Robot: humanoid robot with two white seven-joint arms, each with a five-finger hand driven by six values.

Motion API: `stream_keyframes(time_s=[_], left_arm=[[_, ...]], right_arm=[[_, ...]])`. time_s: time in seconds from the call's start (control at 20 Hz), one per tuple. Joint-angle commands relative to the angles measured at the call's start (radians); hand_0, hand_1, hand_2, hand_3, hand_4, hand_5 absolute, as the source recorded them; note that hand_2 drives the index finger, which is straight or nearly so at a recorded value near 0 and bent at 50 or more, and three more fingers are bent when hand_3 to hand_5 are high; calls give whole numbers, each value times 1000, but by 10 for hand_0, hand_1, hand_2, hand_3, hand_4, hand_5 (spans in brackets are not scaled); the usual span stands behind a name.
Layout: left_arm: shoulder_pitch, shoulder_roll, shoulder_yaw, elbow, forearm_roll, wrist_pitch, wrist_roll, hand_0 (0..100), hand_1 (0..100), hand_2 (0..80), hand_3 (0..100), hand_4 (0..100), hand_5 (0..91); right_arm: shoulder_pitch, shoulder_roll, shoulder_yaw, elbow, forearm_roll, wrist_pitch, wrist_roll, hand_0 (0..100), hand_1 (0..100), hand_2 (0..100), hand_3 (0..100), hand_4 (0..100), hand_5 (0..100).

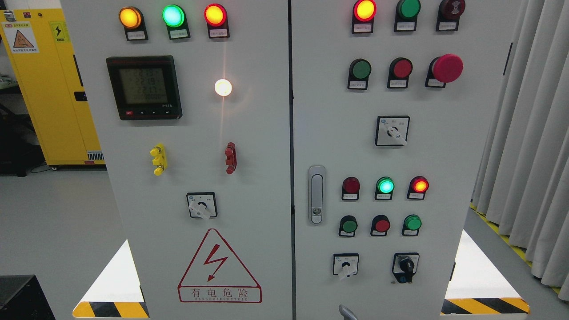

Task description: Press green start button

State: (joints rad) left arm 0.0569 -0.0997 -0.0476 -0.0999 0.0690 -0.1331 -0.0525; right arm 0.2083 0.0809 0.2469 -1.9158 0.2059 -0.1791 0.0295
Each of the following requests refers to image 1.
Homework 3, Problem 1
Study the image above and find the white lit indicator lamp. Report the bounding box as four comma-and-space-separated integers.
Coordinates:
215, 79, 233, 97

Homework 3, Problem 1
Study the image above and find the black digital power meter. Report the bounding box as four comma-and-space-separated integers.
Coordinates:
106, 55, 183, 121

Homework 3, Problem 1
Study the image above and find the green start button lower left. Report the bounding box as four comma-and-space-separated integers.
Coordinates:
338, 215, 358, 237

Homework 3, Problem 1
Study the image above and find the black key selector switch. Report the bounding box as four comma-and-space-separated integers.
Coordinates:
392, 252, 420, 284

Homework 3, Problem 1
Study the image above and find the green button lower right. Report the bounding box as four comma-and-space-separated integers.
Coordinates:
401, 214, 422, 236

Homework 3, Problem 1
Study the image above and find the right door upper selector switch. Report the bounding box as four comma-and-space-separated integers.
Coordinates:
375, 116, 410, 146

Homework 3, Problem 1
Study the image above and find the door selector switch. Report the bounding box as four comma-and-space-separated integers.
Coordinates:
375, 116, 410, 146
186, 191, 218, 219

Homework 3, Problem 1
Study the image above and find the yellow safety storage cabinet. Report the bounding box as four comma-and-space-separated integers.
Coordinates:
1, 8, 105, 167

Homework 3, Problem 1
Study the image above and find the green indicator lamp top left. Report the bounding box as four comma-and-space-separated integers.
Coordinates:
162, 4, 191, 39

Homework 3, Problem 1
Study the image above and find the yellow terminal connector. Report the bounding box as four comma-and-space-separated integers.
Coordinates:
150, 143, 168, 176

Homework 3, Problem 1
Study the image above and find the dark red unlit lamp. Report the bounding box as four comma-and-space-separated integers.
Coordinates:
341, 176, 361, 201

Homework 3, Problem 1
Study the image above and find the green pushbutton top right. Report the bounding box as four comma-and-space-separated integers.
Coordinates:
393, 0, 421, 32

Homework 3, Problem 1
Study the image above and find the red indicator lamp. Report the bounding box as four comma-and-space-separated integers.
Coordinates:
204, 3, 230, 39
351, 0, 377, 34

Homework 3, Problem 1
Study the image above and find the grey electrical control cabinet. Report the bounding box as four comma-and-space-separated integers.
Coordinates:
61, 0, 522, 320

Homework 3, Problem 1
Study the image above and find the red indicator lamp top right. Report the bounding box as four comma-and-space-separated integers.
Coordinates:
351, 0, 377, 34

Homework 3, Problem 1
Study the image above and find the yellow indicator lamp top left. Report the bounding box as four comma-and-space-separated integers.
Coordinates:
119, 6, 148, 41

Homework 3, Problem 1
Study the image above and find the grey curtain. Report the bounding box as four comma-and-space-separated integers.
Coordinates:
471, 0, 569, 302

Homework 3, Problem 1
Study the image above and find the dark red buzzer lamp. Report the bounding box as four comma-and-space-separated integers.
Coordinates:
436, 0, 466, 32

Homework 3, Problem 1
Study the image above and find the white lower selector switch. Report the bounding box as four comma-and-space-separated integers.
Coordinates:
333, 253, 359, 281

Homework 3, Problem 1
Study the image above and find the red indicator lamp top left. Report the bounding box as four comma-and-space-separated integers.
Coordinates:
204, 3, 230, 39

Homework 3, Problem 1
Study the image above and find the red terminal connector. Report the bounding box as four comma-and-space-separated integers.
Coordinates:
225, 142, 237, 175

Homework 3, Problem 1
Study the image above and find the red lit lamp lower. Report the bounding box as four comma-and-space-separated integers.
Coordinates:
406, 176, 429, 200

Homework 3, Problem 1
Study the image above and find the red electric danger sticker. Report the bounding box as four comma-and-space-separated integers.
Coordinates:
177, 228, 262, 304

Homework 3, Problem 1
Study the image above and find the red stop button lower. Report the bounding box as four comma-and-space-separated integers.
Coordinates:
370, 215, 391, 236

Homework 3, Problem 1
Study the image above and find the red pushbutton second row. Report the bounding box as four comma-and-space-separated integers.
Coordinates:
387, 57, 413, 89

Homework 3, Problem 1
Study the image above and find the green pushbutton second row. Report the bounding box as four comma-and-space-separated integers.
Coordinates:
347, 58, 371, 90

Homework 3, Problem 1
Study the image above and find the black box bottom left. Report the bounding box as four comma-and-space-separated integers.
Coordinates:
0, 275, 55, 320

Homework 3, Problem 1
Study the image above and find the green lit lamp lower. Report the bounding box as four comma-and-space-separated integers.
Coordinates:
374, 176, 395, 201

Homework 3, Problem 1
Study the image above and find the red mushroom emergency stop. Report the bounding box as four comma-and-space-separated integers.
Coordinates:
425, 53, 464, 88

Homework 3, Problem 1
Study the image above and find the silver cabinet door handle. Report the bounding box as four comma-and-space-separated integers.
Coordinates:
308, 165, 326, 225

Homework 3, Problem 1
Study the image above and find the black equipment behind cabinet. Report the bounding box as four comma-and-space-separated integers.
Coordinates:
0, 104, 45, 177

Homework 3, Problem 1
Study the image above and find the left door selector switch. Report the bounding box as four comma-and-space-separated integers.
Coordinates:
186, 191, 218, 219

